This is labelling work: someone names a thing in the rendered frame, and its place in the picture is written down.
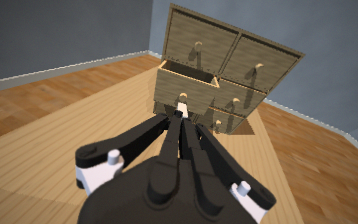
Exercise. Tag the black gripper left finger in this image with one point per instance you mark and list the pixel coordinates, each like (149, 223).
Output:
(98, 162)

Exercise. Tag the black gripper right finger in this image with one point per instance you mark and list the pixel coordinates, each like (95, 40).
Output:
(255, 197)

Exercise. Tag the wooden drawer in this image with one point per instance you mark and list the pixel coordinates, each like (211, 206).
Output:
(249, 59)
(229, 93)
(219, 120)
(186, 37)
(167, 109)
(182, 85)

